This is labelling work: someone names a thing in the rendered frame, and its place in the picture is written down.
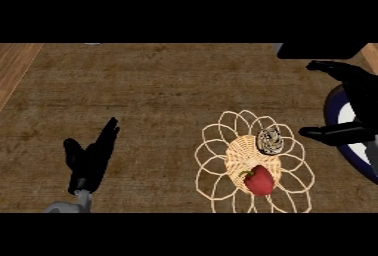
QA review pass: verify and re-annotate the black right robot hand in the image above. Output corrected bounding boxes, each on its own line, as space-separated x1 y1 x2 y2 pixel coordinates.
298 60 378 147

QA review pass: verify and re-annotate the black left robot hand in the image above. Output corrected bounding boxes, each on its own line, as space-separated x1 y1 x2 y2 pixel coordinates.
63 116 122 196

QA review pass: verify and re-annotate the white plate with blue rim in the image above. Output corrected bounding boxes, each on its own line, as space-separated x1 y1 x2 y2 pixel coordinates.
323 83 378 185

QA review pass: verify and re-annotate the beige woven wicker placemat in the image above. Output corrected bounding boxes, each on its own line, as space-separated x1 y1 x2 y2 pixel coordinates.
194 109 317 214

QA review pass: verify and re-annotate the red bell pepper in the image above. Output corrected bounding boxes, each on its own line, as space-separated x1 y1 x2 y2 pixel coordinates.
238 164 277 198

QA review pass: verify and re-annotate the black box-shaped appliance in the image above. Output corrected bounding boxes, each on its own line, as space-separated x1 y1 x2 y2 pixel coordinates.
277 42 370 60

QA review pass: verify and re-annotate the speckled black white round item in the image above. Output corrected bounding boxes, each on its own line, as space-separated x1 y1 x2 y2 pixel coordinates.
256 126 287 156

